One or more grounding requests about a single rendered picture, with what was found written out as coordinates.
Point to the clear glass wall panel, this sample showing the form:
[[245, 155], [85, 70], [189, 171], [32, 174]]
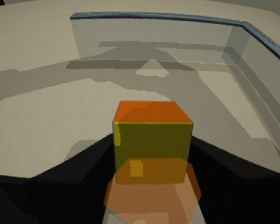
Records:
[[153, 36]]

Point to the transparent orange cube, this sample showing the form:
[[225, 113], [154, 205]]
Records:
[[153, 191]]

